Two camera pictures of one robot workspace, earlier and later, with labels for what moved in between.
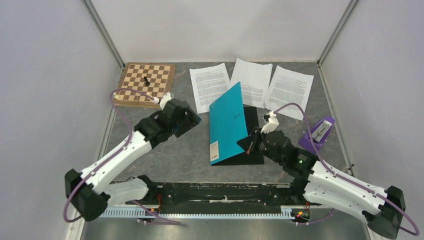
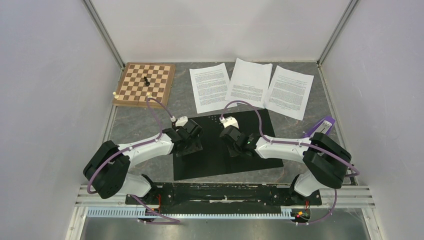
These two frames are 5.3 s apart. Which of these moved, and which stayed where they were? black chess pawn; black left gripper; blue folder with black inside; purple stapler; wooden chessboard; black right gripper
Moved: blue folder with black inside; black left gripper; black right gripper
Stayed: wooden chessboard; purple stapler; black chess pawn
